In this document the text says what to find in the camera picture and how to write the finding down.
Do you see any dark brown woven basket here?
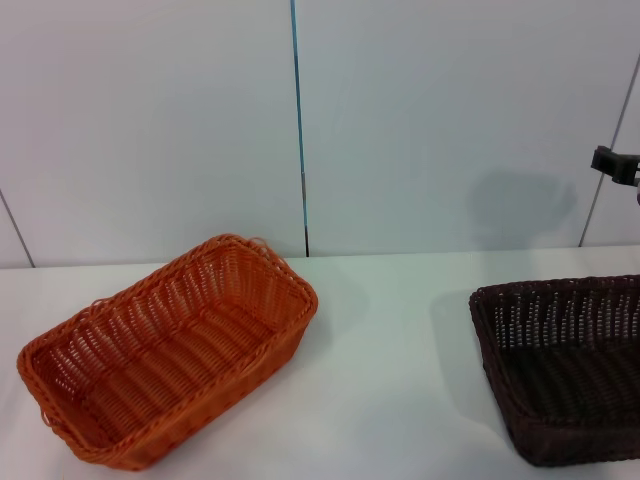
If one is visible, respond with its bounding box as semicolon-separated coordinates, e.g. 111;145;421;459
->
468;273;640;469

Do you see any orange woven plastic basket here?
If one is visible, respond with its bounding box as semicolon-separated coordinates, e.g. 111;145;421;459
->
16;233;320;473

